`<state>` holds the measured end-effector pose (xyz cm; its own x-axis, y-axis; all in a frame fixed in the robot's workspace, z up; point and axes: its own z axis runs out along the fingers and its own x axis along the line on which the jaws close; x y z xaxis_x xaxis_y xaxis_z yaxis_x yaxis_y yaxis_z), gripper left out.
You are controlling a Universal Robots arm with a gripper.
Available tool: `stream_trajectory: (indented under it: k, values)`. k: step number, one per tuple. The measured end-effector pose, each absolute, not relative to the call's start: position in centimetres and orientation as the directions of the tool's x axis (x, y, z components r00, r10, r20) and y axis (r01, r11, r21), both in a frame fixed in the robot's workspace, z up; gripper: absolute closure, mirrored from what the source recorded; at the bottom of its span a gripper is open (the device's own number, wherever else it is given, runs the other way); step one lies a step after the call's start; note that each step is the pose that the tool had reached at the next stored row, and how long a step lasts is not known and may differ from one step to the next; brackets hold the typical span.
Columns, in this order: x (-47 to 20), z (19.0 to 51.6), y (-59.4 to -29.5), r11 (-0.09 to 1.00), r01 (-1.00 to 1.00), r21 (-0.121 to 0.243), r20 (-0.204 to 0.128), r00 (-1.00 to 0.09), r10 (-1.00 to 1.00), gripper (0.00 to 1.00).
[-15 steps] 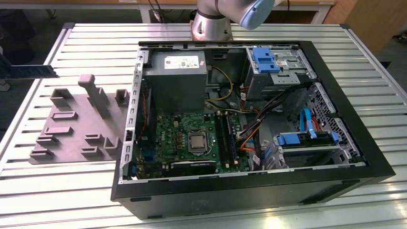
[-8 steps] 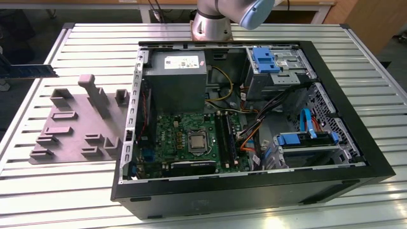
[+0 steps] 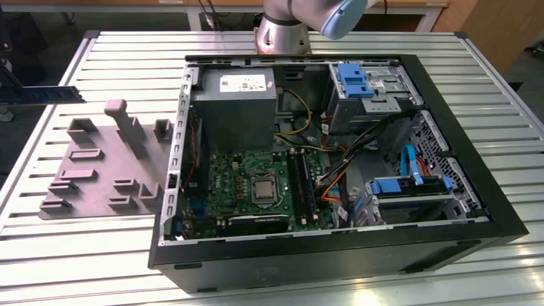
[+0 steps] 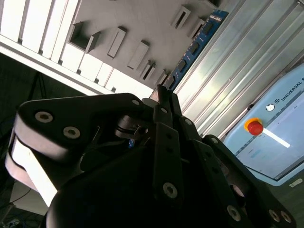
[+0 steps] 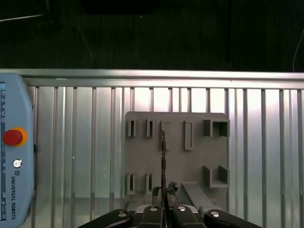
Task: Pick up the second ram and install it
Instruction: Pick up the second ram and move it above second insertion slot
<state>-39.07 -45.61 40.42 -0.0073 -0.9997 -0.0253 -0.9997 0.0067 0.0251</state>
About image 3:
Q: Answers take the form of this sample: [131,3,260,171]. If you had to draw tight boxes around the grey power supply unit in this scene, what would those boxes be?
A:
[189,68,280,152]

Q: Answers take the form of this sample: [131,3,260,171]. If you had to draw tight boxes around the grey parts rack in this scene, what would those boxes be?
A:
[37,99,175,221]

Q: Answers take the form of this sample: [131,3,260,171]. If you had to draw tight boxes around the black chair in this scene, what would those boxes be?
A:
[0,12,48,85]

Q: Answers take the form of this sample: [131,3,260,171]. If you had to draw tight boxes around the black PC case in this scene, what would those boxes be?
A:
[147,53,531,293]

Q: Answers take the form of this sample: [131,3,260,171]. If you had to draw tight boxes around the hard disk in blue carrier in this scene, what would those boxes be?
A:
[368,177,453,195]

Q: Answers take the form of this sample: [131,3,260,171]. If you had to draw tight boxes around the black wire bundle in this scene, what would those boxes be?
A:
[323,108,421,186]

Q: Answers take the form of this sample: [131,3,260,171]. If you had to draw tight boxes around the metal disk bay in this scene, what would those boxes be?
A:
[364,178,489,227]

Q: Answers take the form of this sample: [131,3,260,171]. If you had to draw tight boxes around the orange and red wires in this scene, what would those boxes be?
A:
[320,178,353,203]

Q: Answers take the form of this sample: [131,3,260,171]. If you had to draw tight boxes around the wooden cabinet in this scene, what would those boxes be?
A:
[432,0,544,77]

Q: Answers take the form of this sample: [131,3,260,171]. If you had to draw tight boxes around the blue drive bay latch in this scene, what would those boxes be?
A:
[335,64,376,99]

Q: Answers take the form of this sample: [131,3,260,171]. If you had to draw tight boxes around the wooden desk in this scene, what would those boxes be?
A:
[159,0,452,33]

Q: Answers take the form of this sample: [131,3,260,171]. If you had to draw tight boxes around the blue flat data wire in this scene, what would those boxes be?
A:
[401,145,425,186]

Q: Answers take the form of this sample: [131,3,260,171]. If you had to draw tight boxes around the black RAM slot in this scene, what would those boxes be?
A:
[287,149,308,224]

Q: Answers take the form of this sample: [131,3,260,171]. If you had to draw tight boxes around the green motherboard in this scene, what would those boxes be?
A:
[181,149,341,238]

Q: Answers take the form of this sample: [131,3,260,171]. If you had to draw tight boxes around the black hanging cable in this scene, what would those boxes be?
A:
[197,0,217,31]

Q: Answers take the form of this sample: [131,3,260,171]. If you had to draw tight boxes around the red flat data wire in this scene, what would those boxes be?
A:
[416,154,432,178]

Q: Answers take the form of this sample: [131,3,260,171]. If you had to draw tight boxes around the black graphics card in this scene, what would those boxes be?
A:
[216,212,291,237]

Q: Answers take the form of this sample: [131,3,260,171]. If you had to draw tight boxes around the yellow wires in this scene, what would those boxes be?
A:
[273,88,313,136]

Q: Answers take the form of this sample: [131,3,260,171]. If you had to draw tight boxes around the metal optical drive cage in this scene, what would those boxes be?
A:
[327,62,424,135]

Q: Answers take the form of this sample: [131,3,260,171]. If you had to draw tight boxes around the RAM stick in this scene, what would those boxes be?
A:
[0,85,87,105]
[296,152,319,221]

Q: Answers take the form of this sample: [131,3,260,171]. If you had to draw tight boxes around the CPU socket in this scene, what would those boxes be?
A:
[248,173,284,208]

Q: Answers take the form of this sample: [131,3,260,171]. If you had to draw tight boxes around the silver CPU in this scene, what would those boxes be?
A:
[253,181,277,200]

